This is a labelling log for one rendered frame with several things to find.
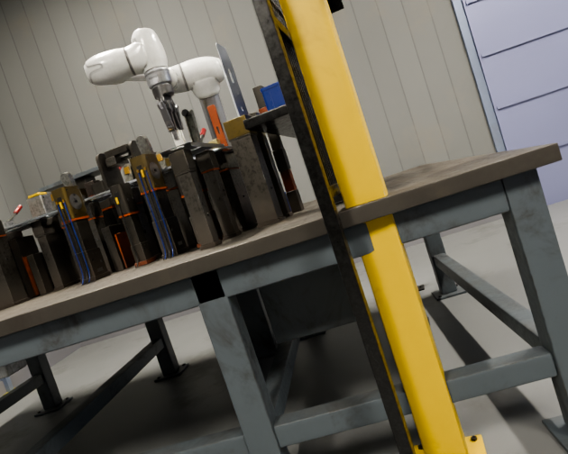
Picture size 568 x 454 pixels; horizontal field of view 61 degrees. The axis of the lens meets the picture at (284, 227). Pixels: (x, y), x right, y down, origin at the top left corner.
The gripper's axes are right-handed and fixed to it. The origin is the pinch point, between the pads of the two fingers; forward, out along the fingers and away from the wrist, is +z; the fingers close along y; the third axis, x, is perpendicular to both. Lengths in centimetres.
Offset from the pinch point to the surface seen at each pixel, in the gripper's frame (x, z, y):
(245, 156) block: 27.4, 15.5, 16.3
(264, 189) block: 29.9, 27.7, 16.3
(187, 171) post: 17.3, 16.6, 40.2
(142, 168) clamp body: -4.6, 9.0, 24.9
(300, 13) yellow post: 62, -7, 53
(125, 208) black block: -17.9, 18.8, 20.2
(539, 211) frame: 99, 53, 47
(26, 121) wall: -242, -110, -226
